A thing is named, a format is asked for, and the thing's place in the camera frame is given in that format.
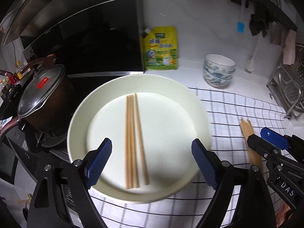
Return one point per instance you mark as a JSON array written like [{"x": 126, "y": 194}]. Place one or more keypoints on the dark pot with glass lid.
[{"x": 44, "y": 101}]

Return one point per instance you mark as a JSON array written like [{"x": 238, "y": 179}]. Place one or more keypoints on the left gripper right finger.
[{"x": 217, "y": 175}]

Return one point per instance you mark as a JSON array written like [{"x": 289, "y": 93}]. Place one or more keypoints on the checkered white cloth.
[{"x": 185, "y": 207}]

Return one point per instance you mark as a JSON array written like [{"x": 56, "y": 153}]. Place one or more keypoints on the white round plate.
[{"x": 151, "y": 122}]

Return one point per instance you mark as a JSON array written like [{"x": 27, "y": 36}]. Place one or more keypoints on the floral bowl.
[
  {"x": 219, "y": 71},
  {"x": 216, "y": 79},
  {"x": 220, "y": 60}
]

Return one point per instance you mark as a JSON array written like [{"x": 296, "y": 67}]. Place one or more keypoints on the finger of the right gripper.
[
  {"x": 274, "y": 138},
  {"x": 262, "y": 147}
]

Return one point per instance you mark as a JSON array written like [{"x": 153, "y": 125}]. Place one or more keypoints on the white hanging brush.
[{"x": 250, "y": 62}]

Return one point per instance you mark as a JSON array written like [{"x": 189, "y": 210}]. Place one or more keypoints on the steel dish rack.
[{"x": 286, "y": 86}]

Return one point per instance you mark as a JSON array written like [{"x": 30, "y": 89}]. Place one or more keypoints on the yellow seasoning pouch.
[{"x": 160, "y": 48}]

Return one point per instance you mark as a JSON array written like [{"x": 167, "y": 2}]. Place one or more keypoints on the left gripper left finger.
[{"x": 81, "y": 176}]

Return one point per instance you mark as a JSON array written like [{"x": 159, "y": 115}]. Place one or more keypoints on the top floral bowl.
[{"x": 220, "y": 60}]

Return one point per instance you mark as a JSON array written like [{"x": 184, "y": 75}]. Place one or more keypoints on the bottom floral bowl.
[{"x": 216, "y": 79}]

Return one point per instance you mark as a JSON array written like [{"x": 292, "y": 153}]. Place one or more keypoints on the middle floral bowl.
[{"x": 219, "y": 71}]

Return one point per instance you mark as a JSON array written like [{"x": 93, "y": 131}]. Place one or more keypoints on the black range hood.
[{"x": 89, "y": 37}]

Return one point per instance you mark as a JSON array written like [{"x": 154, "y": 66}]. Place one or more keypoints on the black hanging cloth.
[{"x": 258, "y": 25}]

